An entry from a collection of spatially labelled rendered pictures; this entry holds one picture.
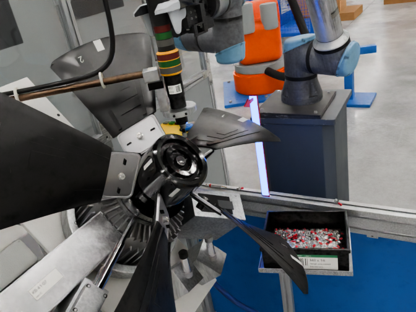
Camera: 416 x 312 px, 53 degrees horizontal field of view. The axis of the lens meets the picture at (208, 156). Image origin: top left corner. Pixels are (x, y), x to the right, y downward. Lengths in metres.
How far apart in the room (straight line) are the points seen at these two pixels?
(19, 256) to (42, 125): 0.24
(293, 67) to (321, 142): 0.28
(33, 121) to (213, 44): 0.51
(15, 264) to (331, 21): 1.07
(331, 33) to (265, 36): 3.36
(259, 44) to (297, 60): 3.25
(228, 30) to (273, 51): 3.76
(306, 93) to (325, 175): 0.30
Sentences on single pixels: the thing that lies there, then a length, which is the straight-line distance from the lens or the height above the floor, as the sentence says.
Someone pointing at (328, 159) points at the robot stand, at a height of 0.84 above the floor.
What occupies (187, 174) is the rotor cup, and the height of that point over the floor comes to 1.20.
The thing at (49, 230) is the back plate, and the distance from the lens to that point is 0.94.
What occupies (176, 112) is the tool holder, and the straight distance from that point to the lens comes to 0.83.
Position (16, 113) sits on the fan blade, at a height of 1.39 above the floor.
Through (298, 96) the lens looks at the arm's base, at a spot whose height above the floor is 1.05.
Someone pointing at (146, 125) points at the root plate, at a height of 1.27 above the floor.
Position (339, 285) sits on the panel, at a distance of 1.46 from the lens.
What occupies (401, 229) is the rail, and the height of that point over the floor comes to 0.82.
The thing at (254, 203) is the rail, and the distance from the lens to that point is 1.34.
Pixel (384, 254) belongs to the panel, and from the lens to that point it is 1.33.
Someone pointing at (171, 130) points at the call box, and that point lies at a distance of 1.36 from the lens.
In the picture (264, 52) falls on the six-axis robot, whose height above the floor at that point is 0.49.
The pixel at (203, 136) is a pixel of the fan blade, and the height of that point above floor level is 1.19.
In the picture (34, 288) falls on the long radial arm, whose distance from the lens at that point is 0.77.
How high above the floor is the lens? 1.56
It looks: 25 degrees down
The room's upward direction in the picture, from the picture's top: 11 degrees counter-clockwise
